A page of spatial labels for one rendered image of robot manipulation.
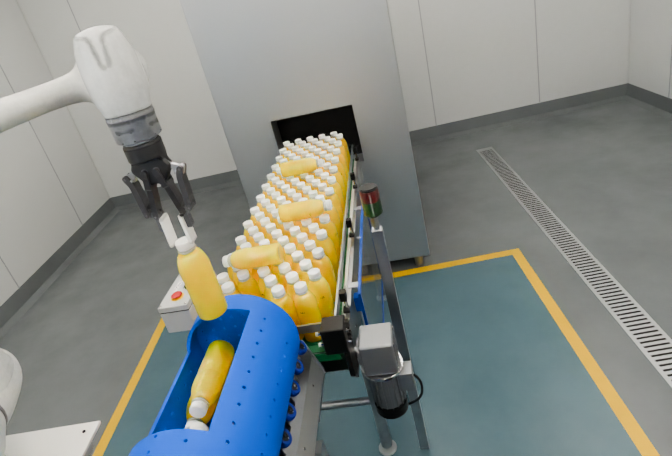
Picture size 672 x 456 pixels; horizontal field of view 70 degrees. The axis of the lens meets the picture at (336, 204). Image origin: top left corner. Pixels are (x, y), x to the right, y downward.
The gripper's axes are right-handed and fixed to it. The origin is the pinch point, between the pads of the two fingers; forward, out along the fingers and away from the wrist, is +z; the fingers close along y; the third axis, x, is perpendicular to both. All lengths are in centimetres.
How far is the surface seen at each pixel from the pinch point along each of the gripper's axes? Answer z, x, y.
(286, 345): 36.0, 1.3, 13.8
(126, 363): 149, 133, -149
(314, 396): 62, 10, 13
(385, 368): 72, 27, 32
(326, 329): 49, 21, 19
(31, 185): 68, 301, -300
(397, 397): 87, 29, 33
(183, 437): 26.0, -30.9, 3.3
